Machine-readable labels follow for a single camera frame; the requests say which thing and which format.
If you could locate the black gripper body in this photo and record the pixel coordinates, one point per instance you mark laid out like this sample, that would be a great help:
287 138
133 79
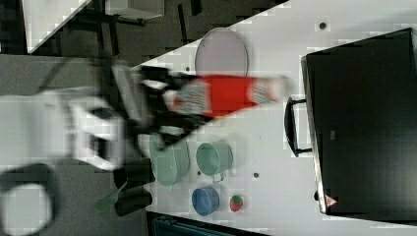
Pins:
147 87

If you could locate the red plush ketchup bottle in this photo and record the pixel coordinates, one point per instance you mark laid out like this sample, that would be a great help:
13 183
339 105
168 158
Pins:
220 95

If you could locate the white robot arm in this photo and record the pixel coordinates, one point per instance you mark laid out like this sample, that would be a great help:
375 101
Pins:
98 126

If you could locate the silver toaster oven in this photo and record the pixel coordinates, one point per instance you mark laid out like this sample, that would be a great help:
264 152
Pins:
362 115

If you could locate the round grey plate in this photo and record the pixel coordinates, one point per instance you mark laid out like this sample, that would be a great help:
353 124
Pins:
221 52

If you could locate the green perforated colander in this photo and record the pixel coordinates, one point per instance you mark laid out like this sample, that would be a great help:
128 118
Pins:
172 163

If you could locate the green mug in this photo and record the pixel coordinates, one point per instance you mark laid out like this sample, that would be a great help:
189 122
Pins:
214 159

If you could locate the green spatula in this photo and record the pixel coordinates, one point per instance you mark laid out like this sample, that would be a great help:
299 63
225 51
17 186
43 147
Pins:
110 200

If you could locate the blue cup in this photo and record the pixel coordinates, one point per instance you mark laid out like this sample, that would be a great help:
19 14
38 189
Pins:
205 200

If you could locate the large toy strawberry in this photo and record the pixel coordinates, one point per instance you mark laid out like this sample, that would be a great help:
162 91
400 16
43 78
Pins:
235 203

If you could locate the blue metal frame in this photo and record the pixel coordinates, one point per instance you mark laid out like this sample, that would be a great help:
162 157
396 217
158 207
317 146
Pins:
176 226

